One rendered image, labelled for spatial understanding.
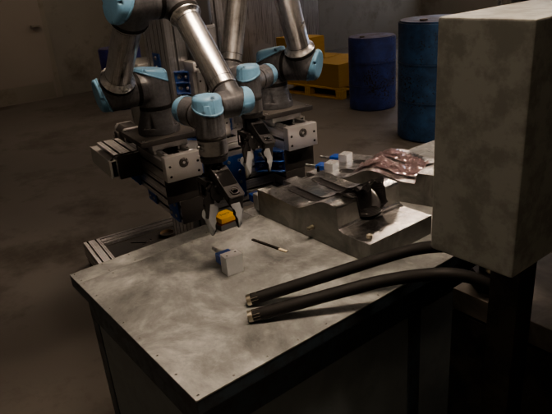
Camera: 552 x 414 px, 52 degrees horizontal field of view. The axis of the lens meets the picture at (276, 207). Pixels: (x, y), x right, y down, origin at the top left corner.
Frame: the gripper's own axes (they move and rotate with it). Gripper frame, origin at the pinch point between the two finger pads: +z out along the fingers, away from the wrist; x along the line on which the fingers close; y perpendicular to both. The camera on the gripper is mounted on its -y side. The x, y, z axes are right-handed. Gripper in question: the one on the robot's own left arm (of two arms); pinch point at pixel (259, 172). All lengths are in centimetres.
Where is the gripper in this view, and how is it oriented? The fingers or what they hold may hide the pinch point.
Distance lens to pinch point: 192.2
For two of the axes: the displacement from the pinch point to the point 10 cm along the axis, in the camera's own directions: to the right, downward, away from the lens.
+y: -5.0, -3.0, 8.1
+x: -8.6, 2.5, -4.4
